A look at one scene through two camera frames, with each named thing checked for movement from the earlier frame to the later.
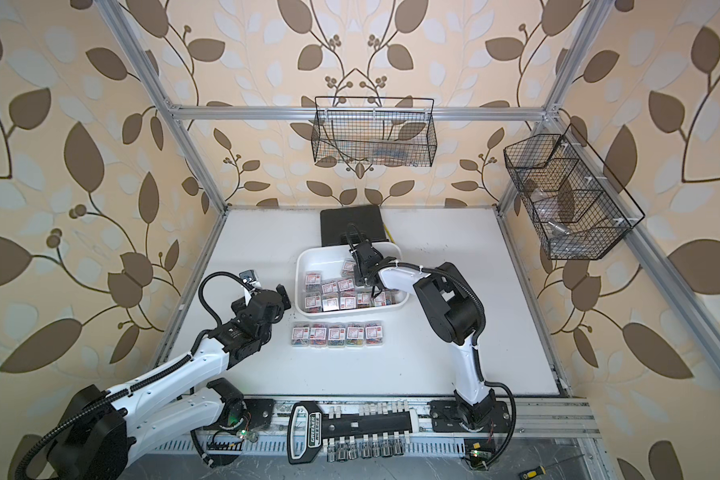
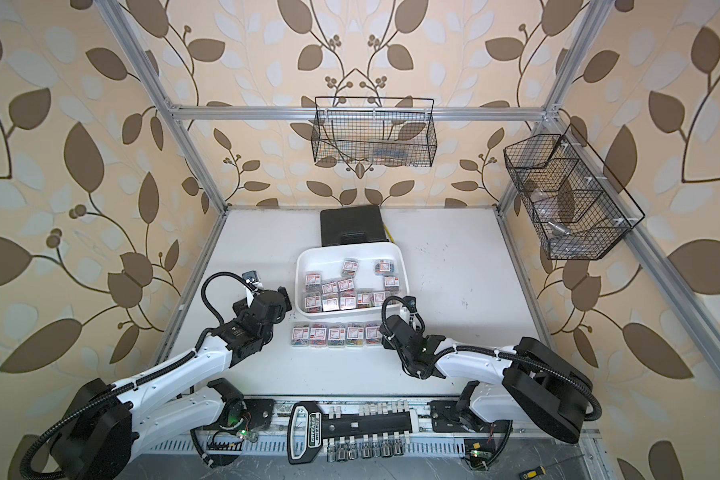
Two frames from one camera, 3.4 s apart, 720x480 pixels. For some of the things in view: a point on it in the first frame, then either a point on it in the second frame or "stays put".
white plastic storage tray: [325, 282] stays put
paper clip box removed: [374, 334] stays put
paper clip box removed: [318, 336] stays put
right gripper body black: [360, 276] to [407, 360]
